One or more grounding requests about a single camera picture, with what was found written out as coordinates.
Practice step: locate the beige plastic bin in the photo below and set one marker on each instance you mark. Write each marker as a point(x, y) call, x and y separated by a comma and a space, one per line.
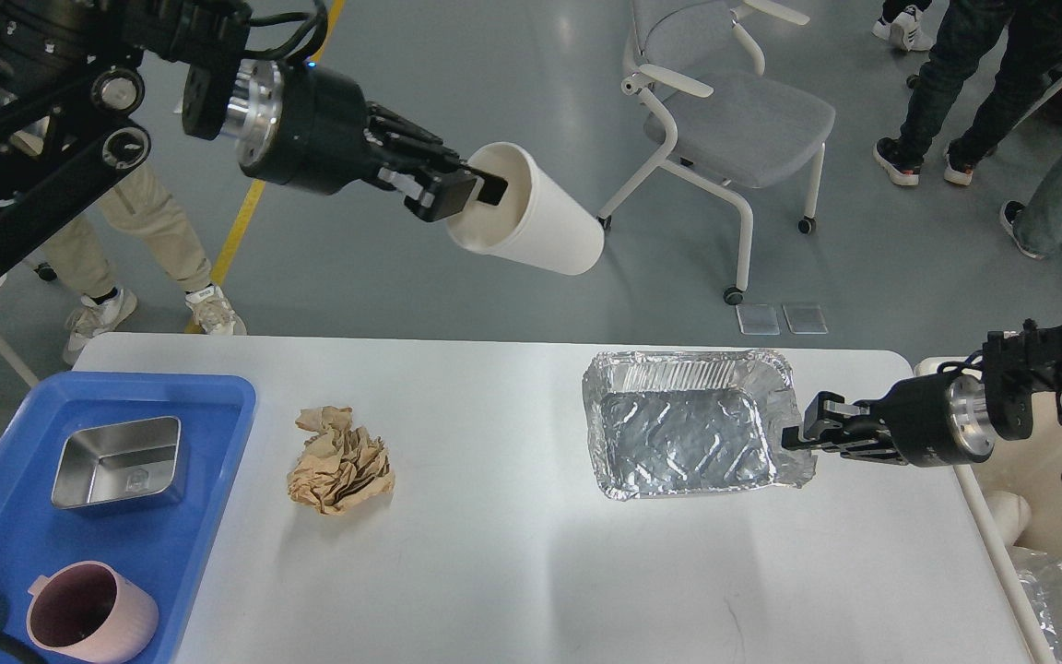
point(1031, 469)

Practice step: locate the pink ribbed mug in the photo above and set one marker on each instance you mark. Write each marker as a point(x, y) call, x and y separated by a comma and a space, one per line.
point(89, 612)

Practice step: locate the blue plastic tray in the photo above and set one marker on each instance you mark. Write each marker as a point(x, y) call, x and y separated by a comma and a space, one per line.
point(163, 549)

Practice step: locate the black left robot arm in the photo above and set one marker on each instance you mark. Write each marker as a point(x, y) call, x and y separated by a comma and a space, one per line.
point(70, 84)

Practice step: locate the aluminium foil tray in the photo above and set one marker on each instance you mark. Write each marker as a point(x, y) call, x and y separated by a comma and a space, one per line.
point(677, 423)

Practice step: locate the grey white office chair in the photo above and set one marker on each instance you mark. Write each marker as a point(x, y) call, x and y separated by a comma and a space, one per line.
point(718, 121)

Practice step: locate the stainless steel rectangular tray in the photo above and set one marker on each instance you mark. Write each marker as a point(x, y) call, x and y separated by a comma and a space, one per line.
point(122, 467)

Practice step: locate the white paper cup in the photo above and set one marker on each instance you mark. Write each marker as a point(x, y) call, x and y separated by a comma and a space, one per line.
point(536, 224)

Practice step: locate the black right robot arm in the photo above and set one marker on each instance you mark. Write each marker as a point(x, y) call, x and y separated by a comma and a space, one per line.
point(1012, 366)

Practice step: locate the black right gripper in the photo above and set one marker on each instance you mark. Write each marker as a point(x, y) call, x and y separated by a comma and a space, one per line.
point(935, 419)

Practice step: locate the brown paper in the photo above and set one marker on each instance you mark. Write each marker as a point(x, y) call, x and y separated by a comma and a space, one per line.
point(341, 466)

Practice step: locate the person with striped sneakers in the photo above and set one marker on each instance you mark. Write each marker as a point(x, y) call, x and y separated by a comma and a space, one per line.
point(901, 25)

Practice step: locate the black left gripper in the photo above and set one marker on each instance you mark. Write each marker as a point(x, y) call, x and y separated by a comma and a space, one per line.
point(306, 127)

